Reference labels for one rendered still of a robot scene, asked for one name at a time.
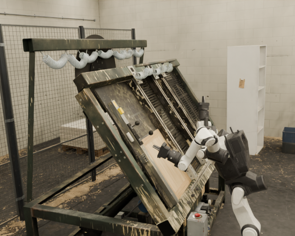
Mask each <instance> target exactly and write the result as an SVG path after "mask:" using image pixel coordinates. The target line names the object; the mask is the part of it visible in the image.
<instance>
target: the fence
mask: <svg viewBox="0 0 295 236"><path fill-rule="evenodd" d="M114 101H115V100H113V101H110V102H109V103H108V105H109V106H110V107H111V109H112V111H113V112H114V114H115V115H116V117H117V118H118V120H119V122H120V123H121V125H122V126H123V128H124V129H125V131H126V132H127V133H128V132H129V133H130V135H131V136H132V138H133V140H134V141H133V143H134V145H135V147H136V148H137V150H138V151H139V153H140V154H143V153H144V155H145V156H146V158H147V159H148V161H147V162H146V164H147V165H148V167H149V168H150V170H151V171H152V173H153V175H154V176H155V178H156V179H157V181H158V182H159V184H160V186H161V187H162V189H163V190H164V192H165V193H166V195H167V196H168V198H169V199H170V201H171V203H172V204H173V205H176V204H177V203H178V202H179V200H178V198H177V197H176V195H175V194H174V192H173V190H172V189H171V187H170V186H169V184H168V183H167V181H166V179H165V178H164V176H163V175H162V173H161V172H160V170H159V169H158V167H157V165H156V164H155V162H154V161H153V159H152V158H151V156H150V155H149V153H148V151H147V150H146V149H145V147H144V145H143V144H142V145H141V146H140V145H139V143H138V141H137V140H136V138H135V137H134V135H133V134H132V132H131V130H130V129H129V127H128V126H127V124H128V123H129V122H128V120H127V119H126V117H125V116H124V114H120V113H119V111H118V108H119V106H118V105H117V103H116V102H115V103H116V105H117V107H116V106H115V104H114V103H113V102H114Z"/></svg>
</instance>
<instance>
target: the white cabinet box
mask: <svg viewBox="0 0 295 236"><path fill-rule="evenodd" d="M265 88H266V45H246V46H228V50H227V132H228V133H229V134H230V133H232V132H231V130H230V127H231V128H232V130H233V132H237V130H239V131H240V130H243V131H244V133H245V136H246V138H247V141H248V146H249V154H250V155H257V154H258V153H259V152H260V150H261V149H262V148H263V145H264V117H265Z"/></svg>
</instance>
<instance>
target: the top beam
mask: <svg viewBox="0 0 295 236"><path fill-rule="evenodd" d="M169 64H170V63H169V62H166V63H164V64H163V65H164V66H166V65H167V66H169ZM171 64H172V67H173V69H174V68H175V67H178V66H179V65H180V64H179V62H178V61H177V59H175V61H172V62H171ZM132 66H133V68H134V69H135V71H136V72H137V73H138V72H143V70H144V69H146V67H144V66H141V67H135V65H132ZM151 66H152V67H153V69H157V67H156V65H155V64H154V65H151ZM132 78H133V75H132V74H131V72H130V71H129V69H128V68H127V66H124V67H117V68H111V69H104V70H98V71H92V72H85V73H81V74H80V75H78V76H77V77H76V78H75V79H74V80H73V82H74V83H75V85H76V87H77V88H78V90H79V91H82V90H83V89H84V88H87V87H89V89H93V88H98V87H101V86H105V85H110V84H113V83H117V82H122V81H126V80H131V79H132Z"/></svg>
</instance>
